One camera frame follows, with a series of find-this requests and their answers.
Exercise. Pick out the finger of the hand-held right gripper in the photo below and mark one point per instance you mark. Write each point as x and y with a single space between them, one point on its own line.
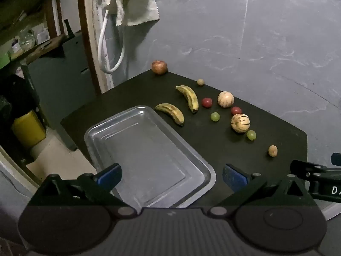
306 168
336 159

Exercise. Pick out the dark bag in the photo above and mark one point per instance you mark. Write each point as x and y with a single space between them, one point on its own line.
13 93

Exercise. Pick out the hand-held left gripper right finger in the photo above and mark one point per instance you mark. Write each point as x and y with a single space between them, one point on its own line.
234 177

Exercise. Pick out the small white box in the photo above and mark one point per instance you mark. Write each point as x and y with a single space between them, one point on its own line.
42 35

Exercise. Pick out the clear plastic bag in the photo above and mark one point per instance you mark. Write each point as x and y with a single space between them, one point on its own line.
27 38

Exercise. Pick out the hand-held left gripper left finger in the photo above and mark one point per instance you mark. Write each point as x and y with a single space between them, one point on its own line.
110 175

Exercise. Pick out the small tan longan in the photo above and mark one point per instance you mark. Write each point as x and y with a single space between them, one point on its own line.
200 82
272 150

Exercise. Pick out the green grape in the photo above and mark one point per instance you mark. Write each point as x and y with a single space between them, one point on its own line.
215 116
251 135

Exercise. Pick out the striped pepino melon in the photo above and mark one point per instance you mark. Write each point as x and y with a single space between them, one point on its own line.
240 123

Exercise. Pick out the yellow plastic jug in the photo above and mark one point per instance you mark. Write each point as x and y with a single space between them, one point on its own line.
28 129

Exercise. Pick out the long yellow banana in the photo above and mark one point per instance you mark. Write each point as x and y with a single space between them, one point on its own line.
190 97

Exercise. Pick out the short spotted banana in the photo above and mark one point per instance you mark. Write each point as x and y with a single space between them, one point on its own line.
173 112

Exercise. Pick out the red cherry tomato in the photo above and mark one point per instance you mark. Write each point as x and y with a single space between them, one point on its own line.
236 110
207 102

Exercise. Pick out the red apple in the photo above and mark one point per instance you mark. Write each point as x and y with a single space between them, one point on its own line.
159 67

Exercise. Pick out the green box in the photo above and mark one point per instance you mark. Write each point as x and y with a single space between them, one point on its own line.
4 59

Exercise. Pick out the wooden board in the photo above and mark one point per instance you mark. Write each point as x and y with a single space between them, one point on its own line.
45 47

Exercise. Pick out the small bottle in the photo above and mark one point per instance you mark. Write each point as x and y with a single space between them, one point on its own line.
16 45

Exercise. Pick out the metal tray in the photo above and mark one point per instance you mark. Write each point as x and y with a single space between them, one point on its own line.
149 160

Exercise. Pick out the grey cabinet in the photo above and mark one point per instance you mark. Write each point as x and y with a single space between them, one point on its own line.
58 90

